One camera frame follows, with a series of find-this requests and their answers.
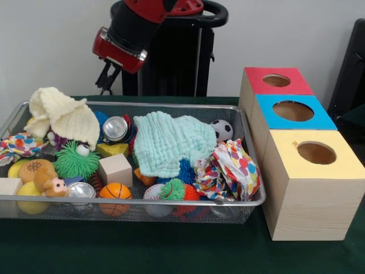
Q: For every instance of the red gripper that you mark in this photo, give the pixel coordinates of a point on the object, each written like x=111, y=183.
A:
x=119, y=55

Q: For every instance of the cream muslin cloth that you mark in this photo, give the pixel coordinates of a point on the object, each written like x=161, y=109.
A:
x=68, y=114

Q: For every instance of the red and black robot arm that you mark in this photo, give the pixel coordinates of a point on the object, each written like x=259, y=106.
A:
x=134, y=25

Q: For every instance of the silver mesh bin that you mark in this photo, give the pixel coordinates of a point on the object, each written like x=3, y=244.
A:
x=245, y=212

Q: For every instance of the wooden box with three holes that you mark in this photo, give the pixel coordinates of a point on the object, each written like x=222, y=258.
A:
x=308, y=208

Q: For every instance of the light blue muslin cloth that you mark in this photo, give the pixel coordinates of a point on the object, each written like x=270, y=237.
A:
x=171, y=142

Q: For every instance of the green spiky ball with eyes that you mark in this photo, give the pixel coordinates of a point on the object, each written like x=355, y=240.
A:
x=75, y=164

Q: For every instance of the pale wooden cube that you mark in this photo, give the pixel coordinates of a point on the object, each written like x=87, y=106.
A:
x=115, y=169

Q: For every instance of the small orange basketball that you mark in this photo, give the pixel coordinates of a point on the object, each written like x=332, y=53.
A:
x=115, y=191

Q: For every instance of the brown monkey plush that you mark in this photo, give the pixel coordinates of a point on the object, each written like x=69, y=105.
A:
x=51, y=182

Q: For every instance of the small soccer ball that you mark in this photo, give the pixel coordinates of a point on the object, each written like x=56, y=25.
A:
x=222, y=129

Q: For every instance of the polka dot paper napkin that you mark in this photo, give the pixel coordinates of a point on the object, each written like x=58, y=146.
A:
x=239, y=171

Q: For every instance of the dark green table cloth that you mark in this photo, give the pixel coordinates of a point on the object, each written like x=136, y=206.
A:
x=142, y=251
x=353, y=122

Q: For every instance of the black panel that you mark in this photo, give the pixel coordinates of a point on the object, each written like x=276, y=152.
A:
x=350, y=71

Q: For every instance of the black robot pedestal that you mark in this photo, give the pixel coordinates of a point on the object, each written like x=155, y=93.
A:
x=176, y=57

